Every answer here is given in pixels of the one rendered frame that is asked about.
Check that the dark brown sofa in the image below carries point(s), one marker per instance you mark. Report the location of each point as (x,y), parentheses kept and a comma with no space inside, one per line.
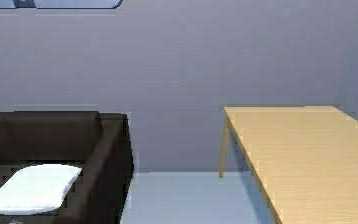
(107,156)

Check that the light wooden table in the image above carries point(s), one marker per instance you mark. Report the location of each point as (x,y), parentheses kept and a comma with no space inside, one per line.
(313,160)

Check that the white pillow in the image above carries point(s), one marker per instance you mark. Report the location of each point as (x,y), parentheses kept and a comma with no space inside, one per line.
(33,188)

